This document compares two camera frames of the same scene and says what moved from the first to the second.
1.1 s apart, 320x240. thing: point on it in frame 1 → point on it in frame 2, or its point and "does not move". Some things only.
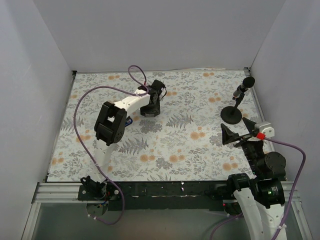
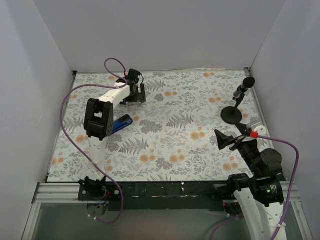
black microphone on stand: x=232 y=114 does not move
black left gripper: x=150 y=110 → x=137 y=97
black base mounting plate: x=173 y=195 does not move
